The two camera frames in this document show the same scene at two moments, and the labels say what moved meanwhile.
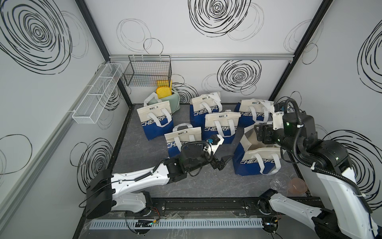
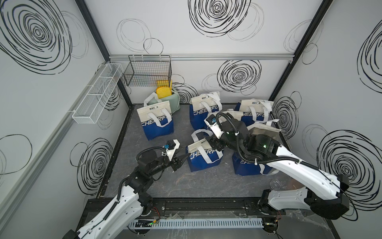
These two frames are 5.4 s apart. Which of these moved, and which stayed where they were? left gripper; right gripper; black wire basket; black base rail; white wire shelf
Moved: right gripper; left gripper
Stayed: black wire basket; white wire shelf; black base rail
